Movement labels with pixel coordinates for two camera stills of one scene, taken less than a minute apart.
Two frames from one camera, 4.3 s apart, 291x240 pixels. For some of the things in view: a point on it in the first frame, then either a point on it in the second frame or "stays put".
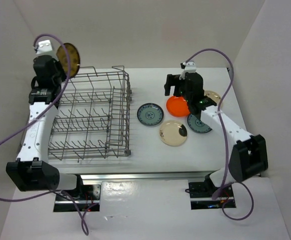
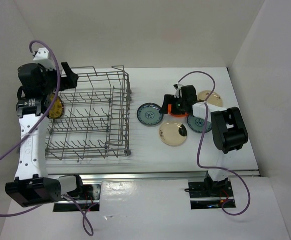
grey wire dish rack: [91, 119] stays put
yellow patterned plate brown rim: [74, 59] → [57, 110]
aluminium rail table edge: [191, 178] stays put
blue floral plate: [150, 114] stays put
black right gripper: [173, 80] → [168, 99]
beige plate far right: [213, 96] stays put
